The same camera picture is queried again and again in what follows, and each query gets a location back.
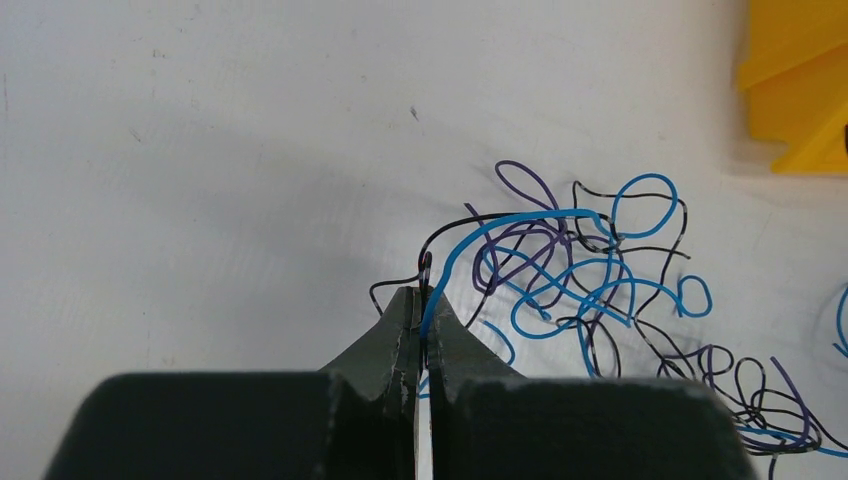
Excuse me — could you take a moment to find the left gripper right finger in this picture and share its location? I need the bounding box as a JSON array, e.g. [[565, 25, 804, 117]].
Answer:
[[422, 294, 756, 479]]

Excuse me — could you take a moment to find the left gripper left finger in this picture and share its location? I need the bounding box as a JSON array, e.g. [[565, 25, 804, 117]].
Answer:
[[46, 287, 421, 479]]

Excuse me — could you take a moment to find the blue wire bundle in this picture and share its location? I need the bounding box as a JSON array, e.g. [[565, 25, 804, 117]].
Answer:
[[368, 160, 848, 480]]

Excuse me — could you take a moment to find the yellow plastic bin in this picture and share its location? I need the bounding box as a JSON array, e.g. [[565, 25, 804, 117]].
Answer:
[[736, 0, 847, 175]]

